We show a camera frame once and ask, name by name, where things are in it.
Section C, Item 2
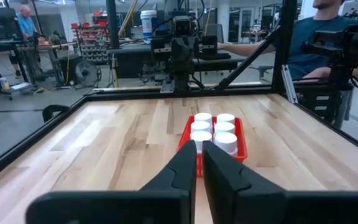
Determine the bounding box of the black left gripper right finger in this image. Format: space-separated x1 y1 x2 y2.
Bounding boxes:
201 140 358 224

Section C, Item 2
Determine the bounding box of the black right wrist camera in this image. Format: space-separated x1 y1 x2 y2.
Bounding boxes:
172 15 193 37

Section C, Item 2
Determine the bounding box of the black vertical post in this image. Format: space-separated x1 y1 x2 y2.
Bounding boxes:
106 0 120 50

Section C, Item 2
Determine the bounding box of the black clamp handle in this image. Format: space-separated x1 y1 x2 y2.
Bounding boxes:
42 104 71 123

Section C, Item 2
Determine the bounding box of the red parts bin rack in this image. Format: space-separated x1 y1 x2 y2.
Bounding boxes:
70 20 111 63

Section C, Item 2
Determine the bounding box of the small green plant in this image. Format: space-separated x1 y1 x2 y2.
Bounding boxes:
48 33 62 45

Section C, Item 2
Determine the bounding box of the red plastic mesh basket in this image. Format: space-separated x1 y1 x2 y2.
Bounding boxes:
176 115 249 178

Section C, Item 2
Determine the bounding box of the black floor fan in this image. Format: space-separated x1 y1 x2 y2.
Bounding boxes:
73 58 103 88

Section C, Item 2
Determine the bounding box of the silver aluminium extrusion bar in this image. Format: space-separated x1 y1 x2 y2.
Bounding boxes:
280 64 300 105

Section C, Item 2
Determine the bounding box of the black labelled drawer unit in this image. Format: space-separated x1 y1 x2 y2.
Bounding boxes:
296 88 344 124

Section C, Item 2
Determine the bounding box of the black aluminium table frame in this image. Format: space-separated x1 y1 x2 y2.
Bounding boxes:
0 0 358 187

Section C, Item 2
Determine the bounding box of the white pill bottle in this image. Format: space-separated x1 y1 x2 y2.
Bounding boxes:
216 113 236 124
213 121 236 135
190 120 213 134
213 132 239 157
190 130 213 154
194 112 213 124

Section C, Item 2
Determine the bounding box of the yellow hanging cable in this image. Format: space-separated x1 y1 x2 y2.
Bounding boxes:
116 0 139 40

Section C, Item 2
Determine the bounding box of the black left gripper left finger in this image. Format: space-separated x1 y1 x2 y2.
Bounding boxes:
25 139 198 224

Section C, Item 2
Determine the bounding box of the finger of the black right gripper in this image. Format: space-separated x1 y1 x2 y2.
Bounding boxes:
184 35 219 63
150 37 185 63

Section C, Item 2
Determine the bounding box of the black background desk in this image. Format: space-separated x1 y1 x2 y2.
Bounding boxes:
107 43 275 80

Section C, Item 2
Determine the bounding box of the white wipes canister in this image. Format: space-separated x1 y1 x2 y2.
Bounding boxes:
140 9 158 44

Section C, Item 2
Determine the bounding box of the person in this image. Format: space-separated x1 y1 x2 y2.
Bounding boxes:
218 0 358 82
9 3 42 78

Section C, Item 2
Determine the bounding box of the wooden work table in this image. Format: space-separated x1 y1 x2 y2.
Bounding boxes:
0 40 79 94

